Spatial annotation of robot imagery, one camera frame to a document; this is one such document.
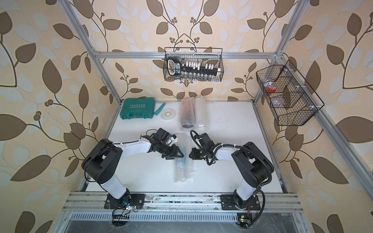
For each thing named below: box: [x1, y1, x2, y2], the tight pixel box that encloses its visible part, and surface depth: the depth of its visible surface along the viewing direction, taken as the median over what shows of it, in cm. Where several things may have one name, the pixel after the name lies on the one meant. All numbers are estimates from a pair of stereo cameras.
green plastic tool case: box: [119, 97, 156, 120], surface depth 114 cm
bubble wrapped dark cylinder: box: [179, 97, 197, 129], surface depth 106 cm
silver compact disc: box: [159, 108, 177, 121], surface depth 114 cm
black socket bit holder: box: [167, 56, 222, 77], surface depth 84 cm
